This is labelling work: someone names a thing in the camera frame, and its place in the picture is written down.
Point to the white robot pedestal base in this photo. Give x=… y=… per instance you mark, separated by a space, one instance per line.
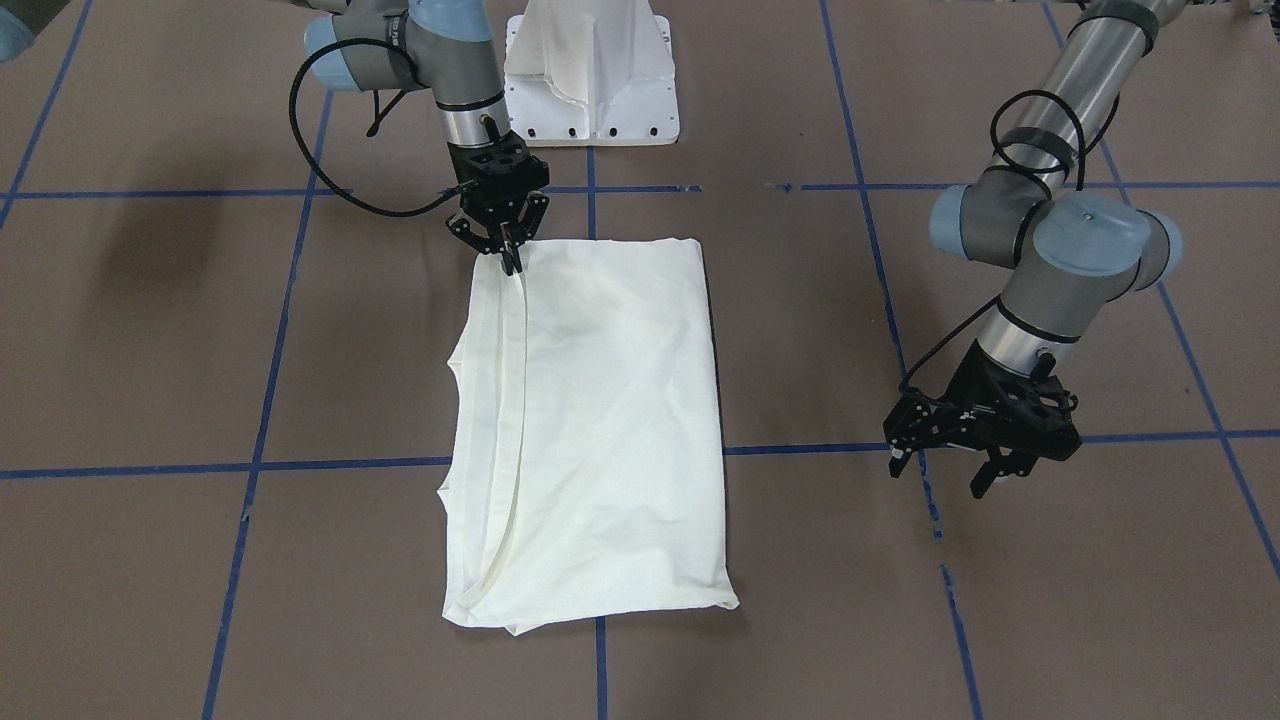
x=591 y=73

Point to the cream long-sleeve cat shirt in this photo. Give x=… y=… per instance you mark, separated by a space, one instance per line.
x=587 y=473

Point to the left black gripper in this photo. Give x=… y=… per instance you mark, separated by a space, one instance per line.
x=962 y=393

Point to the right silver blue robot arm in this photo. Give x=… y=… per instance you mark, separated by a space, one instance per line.
x=447 y=48

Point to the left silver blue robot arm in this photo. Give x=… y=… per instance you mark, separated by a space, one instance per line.
x=1069 y=252

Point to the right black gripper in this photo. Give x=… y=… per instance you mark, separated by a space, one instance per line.
x=497 y=209

